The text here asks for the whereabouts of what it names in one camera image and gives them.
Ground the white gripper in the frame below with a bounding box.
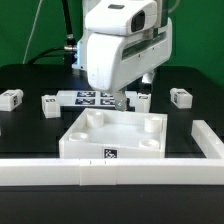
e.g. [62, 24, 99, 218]
[87, 20, 172, 111]

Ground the white square tabletop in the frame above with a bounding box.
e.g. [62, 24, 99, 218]
[59, 109, 167, 159]

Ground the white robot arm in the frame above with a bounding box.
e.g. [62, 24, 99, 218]
[73, 0, 172, 111]

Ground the white marker base plate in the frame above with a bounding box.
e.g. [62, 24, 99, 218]
[56, 90, 137, 109]

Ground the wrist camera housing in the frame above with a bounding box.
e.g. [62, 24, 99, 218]
[85, 0, 157, 36]

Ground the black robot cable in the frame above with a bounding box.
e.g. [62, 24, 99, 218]
[27, 0, 78, 66]

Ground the white right fence wall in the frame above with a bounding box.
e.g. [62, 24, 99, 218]
[191, 120, 224, 159]

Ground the white fence wall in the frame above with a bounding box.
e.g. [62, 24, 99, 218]
[0, 159, 224, 186]
[191, 120, 224, 159]

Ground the white front fence wall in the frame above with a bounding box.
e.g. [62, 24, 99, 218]
[0, 159, 224, 186]

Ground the thin white cable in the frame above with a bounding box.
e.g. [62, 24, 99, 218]
[22, 0, 44, 65]

